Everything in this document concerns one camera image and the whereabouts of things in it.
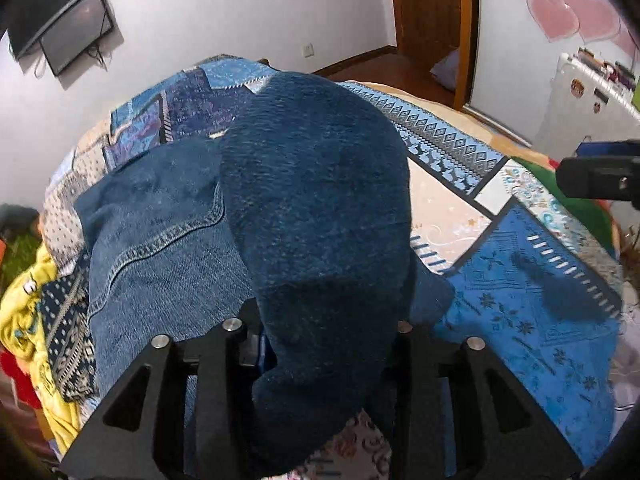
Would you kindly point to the red plush toy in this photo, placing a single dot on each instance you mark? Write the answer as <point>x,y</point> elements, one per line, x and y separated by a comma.
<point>15,380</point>

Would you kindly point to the white sliding door pink hearts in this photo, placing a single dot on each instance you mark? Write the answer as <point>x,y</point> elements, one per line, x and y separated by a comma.
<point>530,45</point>

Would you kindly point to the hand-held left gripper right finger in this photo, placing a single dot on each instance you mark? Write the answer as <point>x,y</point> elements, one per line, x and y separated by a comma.
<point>415,360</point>

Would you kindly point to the green patterned cloth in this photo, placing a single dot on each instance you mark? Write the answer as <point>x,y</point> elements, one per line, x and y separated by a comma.
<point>17,250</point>

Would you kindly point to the dark dotted cloth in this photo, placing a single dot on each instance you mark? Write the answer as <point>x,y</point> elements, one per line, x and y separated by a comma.
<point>67,330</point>

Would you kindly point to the white wall socket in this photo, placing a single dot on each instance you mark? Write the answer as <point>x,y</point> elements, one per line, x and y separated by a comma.
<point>308,50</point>

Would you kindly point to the wooden door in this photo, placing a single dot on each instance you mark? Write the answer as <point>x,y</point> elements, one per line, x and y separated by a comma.
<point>430,10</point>

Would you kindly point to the blue patchwork bedspread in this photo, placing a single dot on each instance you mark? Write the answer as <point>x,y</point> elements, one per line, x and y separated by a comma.
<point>525,320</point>

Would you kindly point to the blue denim jacket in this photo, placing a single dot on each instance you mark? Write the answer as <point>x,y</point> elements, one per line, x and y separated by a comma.
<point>310,185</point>

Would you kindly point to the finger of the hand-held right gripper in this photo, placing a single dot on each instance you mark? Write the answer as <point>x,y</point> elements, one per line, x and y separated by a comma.
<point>610,148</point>
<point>600,177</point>

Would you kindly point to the small black wall monitor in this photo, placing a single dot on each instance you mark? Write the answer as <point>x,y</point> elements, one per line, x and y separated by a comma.
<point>75,35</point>

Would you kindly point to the white cabinet with stickers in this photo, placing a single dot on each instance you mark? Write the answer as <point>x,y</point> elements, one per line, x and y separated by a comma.
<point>585,105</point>

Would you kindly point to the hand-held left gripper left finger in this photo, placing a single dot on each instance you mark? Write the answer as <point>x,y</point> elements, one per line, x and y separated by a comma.
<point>215,360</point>

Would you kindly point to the yellow printed blanket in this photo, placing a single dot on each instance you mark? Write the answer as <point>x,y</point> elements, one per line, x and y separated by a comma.
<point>25,320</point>

